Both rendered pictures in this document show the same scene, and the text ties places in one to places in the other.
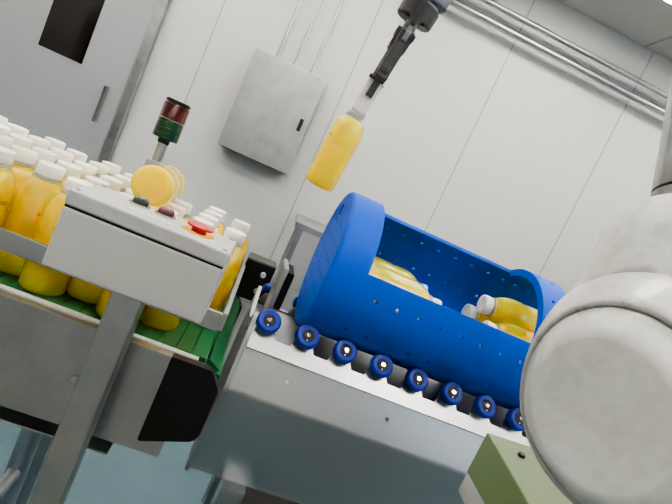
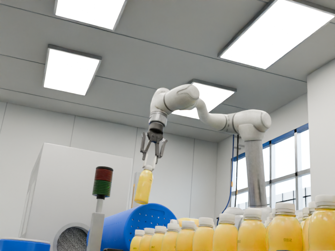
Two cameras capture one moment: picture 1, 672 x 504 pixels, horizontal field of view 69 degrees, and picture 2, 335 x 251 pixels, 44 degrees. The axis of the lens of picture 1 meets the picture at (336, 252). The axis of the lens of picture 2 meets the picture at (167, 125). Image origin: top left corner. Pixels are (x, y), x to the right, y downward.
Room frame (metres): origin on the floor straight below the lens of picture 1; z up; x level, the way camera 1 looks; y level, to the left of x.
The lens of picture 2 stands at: (1.29, 1.96, 0.93)
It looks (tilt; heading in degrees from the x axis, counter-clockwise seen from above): 20 degrees up; 260
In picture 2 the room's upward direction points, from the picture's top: 5 degrees clockwise
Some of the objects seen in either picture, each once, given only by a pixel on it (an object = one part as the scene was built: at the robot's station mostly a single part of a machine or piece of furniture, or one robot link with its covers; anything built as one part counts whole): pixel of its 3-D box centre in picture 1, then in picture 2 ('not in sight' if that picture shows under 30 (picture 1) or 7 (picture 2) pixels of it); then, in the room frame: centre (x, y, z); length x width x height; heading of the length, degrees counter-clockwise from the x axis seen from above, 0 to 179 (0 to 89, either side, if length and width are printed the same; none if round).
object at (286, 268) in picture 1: (277, 293); not in sight; (0.95, 0.07, 0.99); 0.10 x 0.02 x 0.12; 10
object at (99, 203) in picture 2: (167, 131); (101, 190); (1.24, 0.51, 1.18); 0.06 x 0.06 x 0.16
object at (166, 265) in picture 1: (148, 250); not in sight; (0.63, 0.23, 1.05); 0.20 x 0.10 x 0.10; 100
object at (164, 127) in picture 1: (168, 129); (101, 188); (1.24, 0.51, 1.18); 0.06 x 0.06 x 0.05
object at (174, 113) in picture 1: (174, 112); (103, 176); (1.24, 0.51, 1.23); 0.06 x 0.06 x 0.04
